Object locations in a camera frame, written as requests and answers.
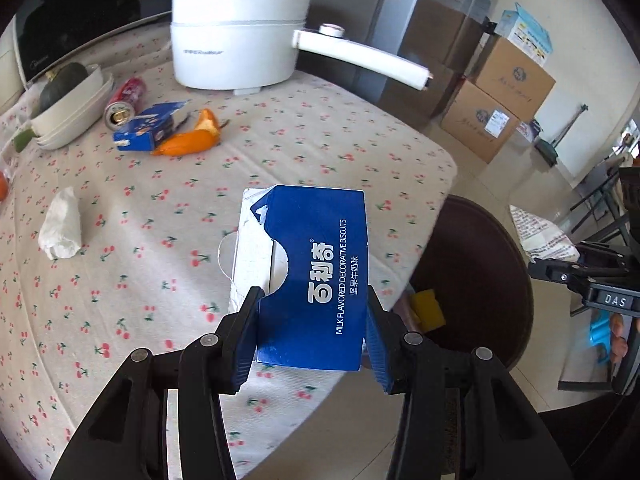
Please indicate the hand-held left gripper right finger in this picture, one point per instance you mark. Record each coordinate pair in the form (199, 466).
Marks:
(377, 345)

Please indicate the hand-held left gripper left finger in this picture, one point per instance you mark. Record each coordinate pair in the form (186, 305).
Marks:
(245, 345)

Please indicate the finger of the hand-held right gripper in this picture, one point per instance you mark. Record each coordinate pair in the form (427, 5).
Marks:
(555, 270)

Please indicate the white printed bag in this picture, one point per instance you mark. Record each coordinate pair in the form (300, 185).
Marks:
(542, 232)

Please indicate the green yellow sponge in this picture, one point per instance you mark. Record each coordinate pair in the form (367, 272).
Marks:
(429, 310)

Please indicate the brown round waste bin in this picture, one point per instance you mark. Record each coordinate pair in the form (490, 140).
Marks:
(475, 260)

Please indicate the large blue biscuit box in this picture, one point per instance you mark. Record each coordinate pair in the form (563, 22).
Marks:
(320, 280)

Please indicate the person's right hand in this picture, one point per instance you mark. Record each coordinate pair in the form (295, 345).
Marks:
(620, 340)

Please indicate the cyan plastic object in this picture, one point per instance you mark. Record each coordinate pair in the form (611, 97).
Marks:
(601, 337)

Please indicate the black metal stand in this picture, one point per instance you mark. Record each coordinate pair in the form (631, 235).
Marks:
(627, 190)

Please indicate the grey floor stand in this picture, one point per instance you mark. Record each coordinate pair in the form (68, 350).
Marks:
(560, 140)

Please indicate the small blue white package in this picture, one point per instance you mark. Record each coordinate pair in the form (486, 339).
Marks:
(529, 131)

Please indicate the brown cardboard box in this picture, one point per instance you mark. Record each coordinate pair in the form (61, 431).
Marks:
(515, 80)
(475, 120)

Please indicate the orange snack packet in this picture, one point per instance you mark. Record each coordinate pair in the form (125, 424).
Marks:
(190, 142)

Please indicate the crumpled white tissue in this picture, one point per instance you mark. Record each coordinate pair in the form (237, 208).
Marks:
(62, 225)

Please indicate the blue white carton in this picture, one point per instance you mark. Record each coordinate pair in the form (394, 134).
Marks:
(527, 35)

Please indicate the small blue cookie box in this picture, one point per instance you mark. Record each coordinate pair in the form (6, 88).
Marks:
(145, 127)

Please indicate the red soda can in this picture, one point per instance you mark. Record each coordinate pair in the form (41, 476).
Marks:
(125, 102)

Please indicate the stacked white bowls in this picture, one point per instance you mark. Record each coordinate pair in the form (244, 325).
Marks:
(85, 122)

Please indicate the small orange fruit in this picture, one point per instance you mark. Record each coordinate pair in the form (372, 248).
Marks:
(3, 187)

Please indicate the cream ceramic bowl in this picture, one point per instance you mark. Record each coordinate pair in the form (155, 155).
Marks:
(70, 105)

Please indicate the white electric cooking pot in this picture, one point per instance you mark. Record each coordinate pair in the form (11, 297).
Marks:
(230, 45)

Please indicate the small green piece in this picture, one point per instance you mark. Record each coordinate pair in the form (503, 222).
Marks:
(23, 141)

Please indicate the grey refrigerator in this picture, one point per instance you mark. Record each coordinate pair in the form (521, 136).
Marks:
(400, 10)

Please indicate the dark green pumpkin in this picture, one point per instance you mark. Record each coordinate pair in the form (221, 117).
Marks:
(62, 85)

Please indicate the black microwave oven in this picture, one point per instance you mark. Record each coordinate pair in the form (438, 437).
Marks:
(100, 0)

